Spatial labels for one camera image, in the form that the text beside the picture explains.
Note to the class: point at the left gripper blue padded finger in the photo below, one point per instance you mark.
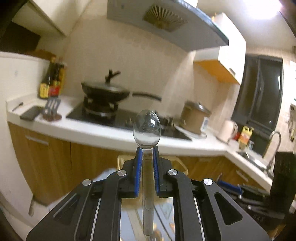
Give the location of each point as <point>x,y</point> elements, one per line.
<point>227,187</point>

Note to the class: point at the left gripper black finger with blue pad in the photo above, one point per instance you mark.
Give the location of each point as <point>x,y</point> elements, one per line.
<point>202,210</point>
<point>92,210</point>

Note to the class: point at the clear plastic spoon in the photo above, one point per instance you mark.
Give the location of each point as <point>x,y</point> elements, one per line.
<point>146,133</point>

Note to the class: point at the light blue patterned tablecloth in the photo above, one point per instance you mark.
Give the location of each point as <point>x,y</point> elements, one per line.
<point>147,226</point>

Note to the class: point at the yellow oil bottle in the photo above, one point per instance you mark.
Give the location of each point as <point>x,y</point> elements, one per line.
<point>245,136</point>

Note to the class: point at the sink faucet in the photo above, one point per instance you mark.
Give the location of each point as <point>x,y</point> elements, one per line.
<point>272,149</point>

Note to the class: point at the white electric kettle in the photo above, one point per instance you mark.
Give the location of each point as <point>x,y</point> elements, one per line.
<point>228,131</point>

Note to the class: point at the wooden base cabinets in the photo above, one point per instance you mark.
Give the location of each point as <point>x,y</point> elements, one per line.
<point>53,167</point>

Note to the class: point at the brown rice cooker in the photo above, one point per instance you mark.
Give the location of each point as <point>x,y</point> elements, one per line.
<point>194,117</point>

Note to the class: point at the dark window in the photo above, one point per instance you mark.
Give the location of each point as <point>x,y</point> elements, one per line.
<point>260,95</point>

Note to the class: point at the gas stove cooktop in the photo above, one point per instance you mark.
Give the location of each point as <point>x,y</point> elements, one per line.
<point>122,119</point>

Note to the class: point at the grey phone stand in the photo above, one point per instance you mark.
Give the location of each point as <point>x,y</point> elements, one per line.
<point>49,112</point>

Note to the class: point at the black smartphone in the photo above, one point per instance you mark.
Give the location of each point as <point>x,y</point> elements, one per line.
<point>31,113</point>

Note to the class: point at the black wok with lid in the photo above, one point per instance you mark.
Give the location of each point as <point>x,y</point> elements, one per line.
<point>110,93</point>

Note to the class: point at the small spoon on counter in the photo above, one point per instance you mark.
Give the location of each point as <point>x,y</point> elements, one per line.
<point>18,106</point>

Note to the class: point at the dark soy sauce bottle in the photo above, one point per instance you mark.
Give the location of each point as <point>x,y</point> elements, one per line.
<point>46,83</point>

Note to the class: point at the dark vinegar bottle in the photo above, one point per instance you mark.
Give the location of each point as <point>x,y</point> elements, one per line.
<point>58,78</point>

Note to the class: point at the grey range hood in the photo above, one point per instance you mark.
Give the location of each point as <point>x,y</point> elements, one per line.
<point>176,21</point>

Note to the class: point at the white wall cabinet orange bottom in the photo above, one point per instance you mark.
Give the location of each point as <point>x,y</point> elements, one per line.
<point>226,63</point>

